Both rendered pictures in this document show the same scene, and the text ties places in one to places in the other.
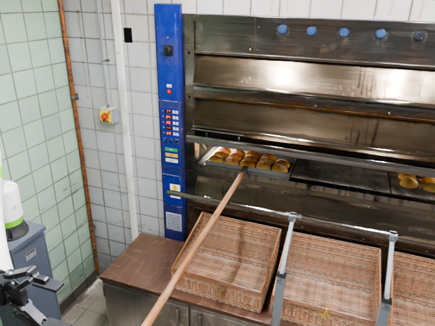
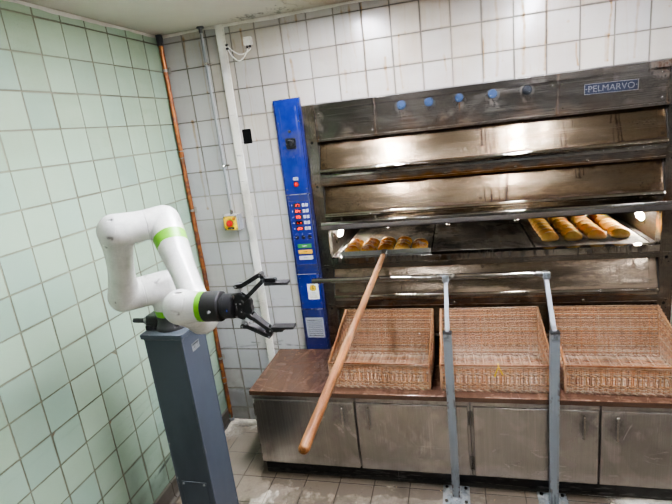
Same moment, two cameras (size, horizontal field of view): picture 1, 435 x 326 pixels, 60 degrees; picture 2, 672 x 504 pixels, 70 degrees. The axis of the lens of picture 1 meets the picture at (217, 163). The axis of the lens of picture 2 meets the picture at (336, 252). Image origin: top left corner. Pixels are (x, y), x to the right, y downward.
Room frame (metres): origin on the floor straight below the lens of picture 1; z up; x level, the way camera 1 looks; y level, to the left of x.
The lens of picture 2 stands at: (-0.61, 0.31, 1.97)
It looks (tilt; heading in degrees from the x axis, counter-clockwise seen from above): 15 degrees down; 356
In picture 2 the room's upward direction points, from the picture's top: 7 degrees counter-clockwise
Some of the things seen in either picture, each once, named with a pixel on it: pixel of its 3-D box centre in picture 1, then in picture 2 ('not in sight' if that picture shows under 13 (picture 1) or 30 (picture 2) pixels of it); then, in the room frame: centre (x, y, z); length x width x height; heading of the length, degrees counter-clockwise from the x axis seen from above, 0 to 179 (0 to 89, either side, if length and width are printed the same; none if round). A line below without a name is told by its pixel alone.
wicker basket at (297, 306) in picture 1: (327, 281); (491, 346); (1.70, -0.64, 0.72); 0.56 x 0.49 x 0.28; 72
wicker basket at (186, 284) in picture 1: (228, 257); (384, 345); (1.90, -0.08, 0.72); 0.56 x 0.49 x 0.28; 70
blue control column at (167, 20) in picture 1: (219, 133); (342, 239); (3.19, -0.02, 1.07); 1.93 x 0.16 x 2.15; 161
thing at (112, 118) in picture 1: (108, 115); (232, 221); (2.41, 0.73, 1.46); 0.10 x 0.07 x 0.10; 71
